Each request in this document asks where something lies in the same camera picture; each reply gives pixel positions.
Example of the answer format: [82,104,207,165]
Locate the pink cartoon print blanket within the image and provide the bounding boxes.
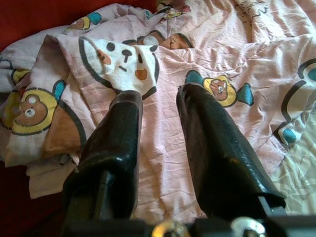
[0,0,316,215]

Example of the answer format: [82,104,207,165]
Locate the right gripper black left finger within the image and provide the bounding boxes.
[63,90,144,223]

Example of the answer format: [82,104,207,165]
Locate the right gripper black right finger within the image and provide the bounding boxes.
[175,82,286,219]

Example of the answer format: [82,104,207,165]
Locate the bed with beige floral sheet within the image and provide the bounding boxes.
[270,116,316,215]

